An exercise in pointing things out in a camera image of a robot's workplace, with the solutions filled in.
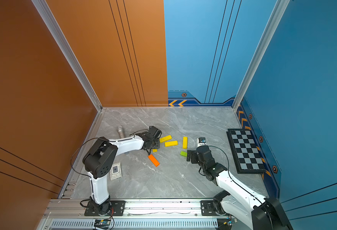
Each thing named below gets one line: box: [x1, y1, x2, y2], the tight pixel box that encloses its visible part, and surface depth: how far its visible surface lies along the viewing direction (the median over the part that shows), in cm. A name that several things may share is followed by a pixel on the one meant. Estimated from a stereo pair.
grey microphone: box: [116, 125, 125, 139], surface depth 104 cm
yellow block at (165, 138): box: [159, 134, 172, 143], surface depth 101 cm
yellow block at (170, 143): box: [164, 140, 179, 148], surface depth 99 cm
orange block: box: [147, 153, 161, 168], surface depth 91 cm
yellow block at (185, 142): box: [182, 136, 189, 150], surface depth 99 cm
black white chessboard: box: [226, 128, 267, 174], surface depth 92 cm
